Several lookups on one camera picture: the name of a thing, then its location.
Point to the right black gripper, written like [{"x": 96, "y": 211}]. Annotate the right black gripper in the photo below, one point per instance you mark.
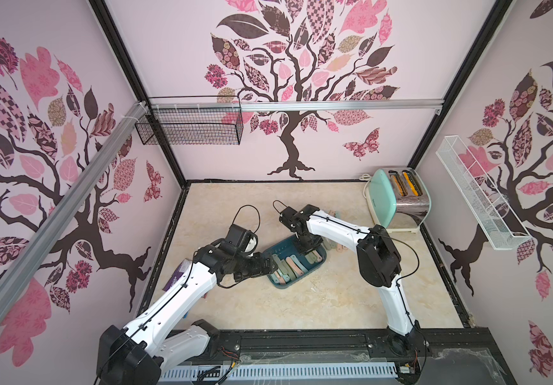
[{"x": 309, "y": 241}]

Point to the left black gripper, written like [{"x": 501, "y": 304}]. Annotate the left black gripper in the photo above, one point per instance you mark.
[{"x": 256, "y": 268}]

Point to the teal plastic storage box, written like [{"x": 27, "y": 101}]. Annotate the teal plastic storage box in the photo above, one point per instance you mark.
[{"x": 292, "y": 265}]

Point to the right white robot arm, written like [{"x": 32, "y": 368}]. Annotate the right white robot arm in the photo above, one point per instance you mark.
[{"x": 379, "y": 261}]

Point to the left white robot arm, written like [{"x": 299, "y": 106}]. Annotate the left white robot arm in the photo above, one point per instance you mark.
[{"x": 142, "y": 350}]

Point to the purple snack packet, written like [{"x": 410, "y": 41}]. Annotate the purple snack packet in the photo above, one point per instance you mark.
[{"x": 181, "y": 269}]

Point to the mint green toaster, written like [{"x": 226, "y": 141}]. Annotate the mint green toaster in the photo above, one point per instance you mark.
[{"x": 397, "y": 199}]

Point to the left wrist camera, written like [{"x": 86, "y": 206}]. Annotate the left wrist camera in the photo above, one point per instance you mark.
[{"x": 241, "y": 240}]

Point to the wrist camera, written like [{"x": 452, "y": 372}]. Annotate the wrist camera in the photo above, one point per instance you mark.
[
  {"x": 241, "y": 240},
  {"x": 291, "y": 219}
]

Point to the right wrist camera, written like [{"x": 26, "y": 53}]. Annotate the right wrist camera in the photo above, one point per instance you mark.
[{"x": 291, "y": 219}]

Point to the white slotted cable duct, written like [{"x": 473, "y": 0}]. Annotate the white slotted cable duct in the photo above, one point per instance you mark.
[{"x": 279, "y": 373}]

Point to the black wire basket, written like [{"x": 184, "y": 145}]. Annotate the black wire basket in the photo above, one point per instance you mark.
[{"x": 192, "y": 120}]

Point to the white wire shelf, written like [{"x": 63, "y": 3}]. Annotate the white wire shelf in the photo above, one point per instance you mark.
[{"x": 470, "y": 168}]

